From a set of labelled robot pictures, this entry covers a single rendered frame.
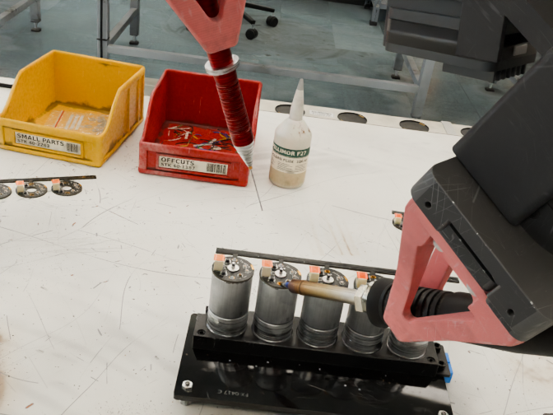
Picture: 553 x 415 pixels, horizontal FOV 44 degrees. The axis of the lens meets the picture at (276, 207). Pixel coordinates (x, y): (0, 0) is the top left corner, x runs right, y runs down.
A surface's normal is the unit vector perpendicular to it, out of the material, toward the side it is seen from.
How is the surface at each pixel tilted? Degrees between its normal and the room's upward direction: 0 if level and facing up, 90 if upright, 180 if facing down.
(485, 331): 108
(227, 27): 101
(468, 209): 28
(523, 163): 90
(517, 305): 90
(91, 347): 0
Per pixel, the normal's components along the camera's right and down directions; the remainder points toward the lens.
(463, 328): -0.83, 0.44
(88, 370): 0.12, -0.86
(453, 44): -0.73, 0.25
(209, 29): 0.35, 0.65
